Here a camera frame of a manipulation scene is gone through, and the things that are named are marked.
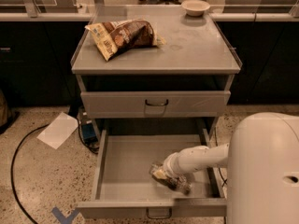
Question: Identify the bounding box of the grey drawer cabinet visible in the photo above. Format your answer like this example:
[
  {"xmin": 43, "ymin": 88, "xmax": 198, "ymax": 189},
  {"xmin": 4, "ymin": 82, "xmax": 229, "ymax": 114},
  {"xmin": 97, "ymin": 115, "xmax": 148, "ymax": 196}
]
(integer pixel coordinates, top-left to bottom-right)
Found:
[{"xmin": 72, "ymin": 5, "xmax": 240, "ymax": 132}]

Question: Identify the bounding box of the closed grey top drawer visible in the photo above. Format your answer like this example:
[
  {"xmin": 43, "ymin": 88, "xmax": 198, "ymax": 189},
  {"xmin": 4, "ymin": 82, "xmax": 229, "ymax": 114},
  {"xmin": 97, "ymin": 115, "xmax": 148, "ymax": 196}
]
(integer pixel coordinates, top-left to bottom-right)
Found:
[{"xmin": 81, "ymin": 91, "xmax": 230, "ymax": 119}]

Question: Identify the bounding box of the white paper sheet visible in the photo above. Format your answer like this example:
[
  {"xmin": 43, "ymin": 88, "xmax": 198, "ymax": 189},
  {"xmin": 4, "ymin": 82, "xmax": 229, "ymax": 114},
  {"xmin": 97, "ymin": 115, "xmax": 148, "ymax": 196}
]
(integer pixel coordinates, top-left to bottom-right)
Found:
[{"xmin": 37, "ymin": 113, "xmax": 78, "ymax": 149}]

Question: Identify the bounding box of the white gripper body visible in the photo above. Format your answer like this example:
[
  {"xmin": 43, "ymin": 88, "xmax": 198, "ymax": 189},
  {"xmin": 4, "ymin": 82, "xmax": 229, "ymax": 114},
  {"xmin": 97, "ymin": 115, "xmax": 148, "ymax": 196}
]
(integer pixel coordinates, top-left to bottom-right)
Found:
[{"xmin": 163, "ymin": 152, "xmax": 182, "ymax": 178}]

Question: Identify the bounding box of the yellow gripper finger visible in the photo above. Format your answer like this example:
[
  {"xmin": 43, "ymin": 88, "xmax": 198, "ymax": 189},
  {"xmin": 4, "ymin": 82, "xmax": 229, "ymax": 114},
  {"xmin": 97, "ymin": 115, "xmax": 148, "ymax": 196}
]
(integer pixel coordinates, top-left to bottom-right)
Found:
[{"xmin": 152, "ymin": 168, "xmax": 167, "ymax": 180}]

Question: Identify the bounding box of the black cable floor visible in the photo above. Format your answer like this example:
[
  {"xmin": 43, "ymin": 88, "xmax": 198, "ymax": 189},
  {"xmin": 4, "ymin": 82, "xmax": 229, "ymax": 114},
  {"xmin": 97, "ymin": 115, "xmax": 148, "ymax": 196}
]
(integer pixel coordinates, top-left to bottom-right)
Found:
[
  {"xmin": 10, "ymin": 123, "xmax": 50, "ymax": 224},
  {"xmin": 214, "ymin": 131, "xmax": 228, "ymax": 187}
]

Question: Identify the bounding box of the black cable left floor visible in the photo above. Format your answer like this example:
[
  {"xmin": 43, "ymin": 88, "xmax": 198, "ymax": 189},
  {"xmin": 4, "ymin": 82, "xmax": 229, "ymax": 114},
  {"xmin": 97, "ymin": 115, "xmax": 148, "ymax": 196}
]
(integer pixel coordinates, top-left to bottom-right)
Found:
[{"xmin": 10, "ymin": 123, "xmax": 50, "ymax": 224}]

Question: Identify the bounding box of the blue power box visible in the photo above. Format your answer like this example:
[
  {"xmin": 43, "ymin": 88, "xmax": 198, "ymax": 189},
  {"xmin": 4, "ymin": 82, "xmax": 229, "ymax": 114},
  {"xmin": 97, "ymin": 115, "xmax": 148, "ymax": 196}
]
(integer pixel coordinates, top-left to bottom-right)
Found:
[{"xmin": 78, "ymin": 107, "xmax": 97, "ymax": 144}]

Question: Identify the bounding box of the clear plastic water bottle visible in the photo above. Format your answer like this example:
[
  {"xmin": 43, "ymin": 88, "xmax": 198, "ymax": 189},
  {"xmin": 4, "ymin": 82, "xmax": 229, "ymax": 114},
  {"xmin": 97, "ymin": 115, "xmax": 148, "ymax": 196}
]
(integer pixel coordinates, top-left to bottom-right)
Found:
[{"xmin": 149, "ymin": 162, "xmax": 191, "ymax": 195}]

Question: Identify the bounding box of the white bowl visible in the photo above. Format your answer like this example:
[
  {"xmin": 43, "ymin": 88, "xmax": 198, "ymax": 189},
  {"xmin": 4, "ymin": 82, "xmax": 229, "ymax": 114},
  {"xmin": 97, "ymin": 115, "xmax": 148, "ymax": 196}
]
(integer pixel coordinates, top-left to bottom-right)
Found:
[{"xmin": 181, "ymin": 0, "xmax": 210, "ymax": 17}]

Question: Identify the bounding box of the white counter rail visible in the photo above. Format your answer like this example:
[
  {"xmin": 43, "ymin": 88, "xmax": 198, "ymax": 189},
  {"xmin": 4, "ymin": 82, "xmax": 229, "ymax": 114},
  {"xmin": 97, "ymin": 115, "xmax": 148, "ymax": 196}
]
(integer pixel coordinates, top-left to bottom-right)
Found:
[{"xmin": 0, "ymin": 13, "xmax": 299, "ymax": 22}]

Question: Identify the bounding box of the brown chip bag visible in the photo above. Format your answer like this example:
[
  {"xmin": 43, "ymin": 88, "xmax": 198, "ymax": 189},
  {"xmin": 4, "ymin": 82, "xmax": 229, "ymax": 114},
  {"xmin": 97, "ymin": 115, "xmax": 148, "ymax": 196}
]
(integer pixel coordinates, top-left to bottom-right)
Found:
[{"xmin": 85, "ymin": 19, "xmax": 166, "ymax": 61}]

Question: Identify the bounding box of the black cable right floor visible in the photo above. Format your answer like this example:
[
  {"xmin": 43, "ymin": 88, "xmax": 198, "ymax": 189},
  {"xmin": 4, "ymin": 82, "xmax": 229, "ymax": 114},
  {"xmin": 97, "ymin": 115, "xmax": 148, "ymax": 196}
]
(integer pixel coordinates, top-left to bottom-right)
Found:
[{"xmin": 214, "ymin": 131, "xmax": 228, "ymax": 187}]

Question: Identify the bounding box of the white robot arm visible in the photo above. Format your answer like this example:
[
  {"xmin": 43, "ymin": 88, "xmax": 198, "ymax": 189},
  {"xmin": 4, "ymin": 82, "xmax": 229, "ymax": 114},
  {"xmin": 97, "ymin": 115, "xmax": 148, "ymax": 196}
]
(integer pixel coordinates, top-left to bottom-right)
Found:
[{"xmin": 149, "ymin": 112, "xmax": 299, "ymax": 224}]

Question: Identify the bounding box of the open grey middle drawer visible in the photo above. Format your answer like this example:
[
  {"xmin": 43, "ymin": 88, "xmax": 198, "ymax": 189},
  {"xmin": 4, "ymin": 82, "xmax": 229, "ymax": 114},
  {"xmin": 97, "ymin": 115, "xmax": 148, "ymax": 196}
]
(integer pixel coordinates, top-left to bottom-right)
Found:
[{"xmin": 78, "ymin": 132, "xmax": 227, "ymax": 219}]

